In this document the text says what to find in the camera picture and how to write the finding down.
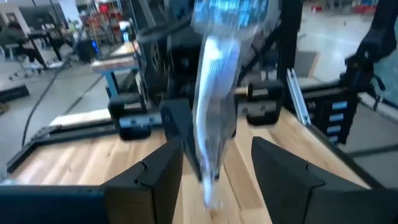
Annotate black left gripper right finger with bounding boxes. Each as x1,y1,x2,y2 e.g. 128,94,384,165
251,136,398,224

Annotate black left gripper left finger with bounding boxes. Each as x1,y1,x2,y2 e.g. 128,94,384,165
0,138,185,224

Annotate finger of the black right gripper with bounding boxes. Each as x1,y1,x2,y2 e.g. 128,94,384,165
159,98,203,182
231,95,247,140

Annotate blue white toothbrush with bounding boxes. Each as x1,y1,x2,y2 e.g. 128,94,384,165
190,0,282,211

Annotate blue-legged wooden table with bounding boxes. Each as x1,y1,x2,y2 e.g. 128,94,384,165
89,42,141,99

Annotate black box with blue labels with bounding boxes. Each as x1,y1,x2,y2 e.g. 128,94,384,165
303,90,358,146

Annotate red storage shelf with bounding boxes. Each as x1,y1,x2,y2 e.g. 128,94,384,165
80,0,125,38

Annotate black desk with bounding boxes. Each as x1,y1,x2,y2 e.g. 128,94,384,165
26,29,81,71

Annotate person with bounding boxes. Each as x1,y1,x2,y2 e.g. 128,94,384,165
0,20,47,68

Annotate black aluminium table frame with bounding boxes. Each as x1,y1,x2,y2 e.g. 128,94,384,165
6,0,398,190

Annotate silver frame bracket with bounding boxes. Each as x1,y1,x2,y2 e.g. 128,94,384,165
285,67,312,127

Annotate black floor cable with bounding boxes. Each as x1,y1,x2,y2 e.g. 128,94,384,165
21,62,63,147

